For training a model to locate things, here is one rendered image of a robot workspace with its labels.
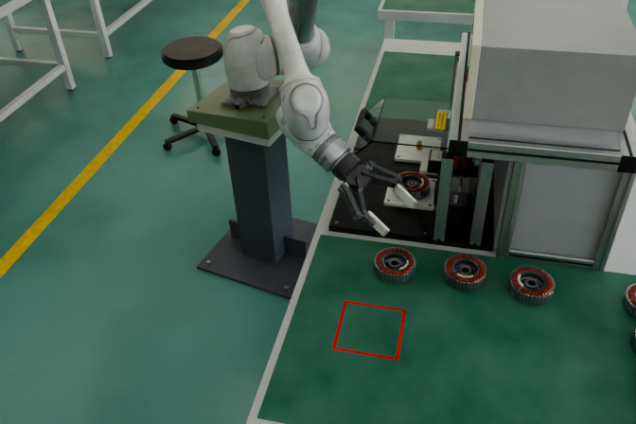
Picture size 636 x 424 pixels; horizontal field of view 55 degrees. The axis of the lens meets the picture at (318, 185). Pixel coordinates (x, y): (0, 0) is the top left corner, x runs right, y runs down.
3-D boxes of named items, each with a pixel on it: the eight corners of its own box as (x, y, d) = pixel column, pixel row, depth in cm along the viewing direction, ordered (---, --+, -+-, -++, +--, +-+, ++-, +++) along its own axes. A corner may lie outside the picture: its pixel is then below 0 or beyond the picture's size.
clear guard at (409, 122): (350, 157, 165) (350, 138, 162) (365, 113, 184) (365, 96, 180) (473, 169, 158) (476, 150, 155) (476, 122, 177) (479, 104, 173)
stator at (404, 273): (365, 273, 165) (365, 263, 163) (388, 250, 172) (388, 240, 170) (400, 291, 160) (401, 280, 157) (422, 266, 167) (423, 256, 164)
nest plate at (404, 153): (394, 161, 204) (394, 158, 203) (399, 137, 216) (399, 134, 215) (439, 166, 201) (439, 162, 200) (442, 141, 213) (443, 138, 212)
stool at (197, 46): (149, 150, 358) (128, 61, 324) (183, 108, 396) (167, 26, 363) (236, 158, 347) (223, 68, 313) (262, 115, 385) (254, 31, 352)
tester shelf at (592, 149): (448, 155, 153) (450, 140, 150) (460, 44, 205) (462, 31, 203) (637, 173, 144) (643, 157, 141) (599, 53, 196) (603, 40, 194)
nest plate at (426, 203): (383, 205, 185) (383, 202, 185) (390, 176, 197) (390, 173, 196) (433, 211, 182) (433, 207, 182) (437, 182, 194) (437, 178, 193)
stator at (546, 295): (547, 274, 162) (550, 265, 160) (556, 307, 153) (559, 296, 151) (503, 273, 163) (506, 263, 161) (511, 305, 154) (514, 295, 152)
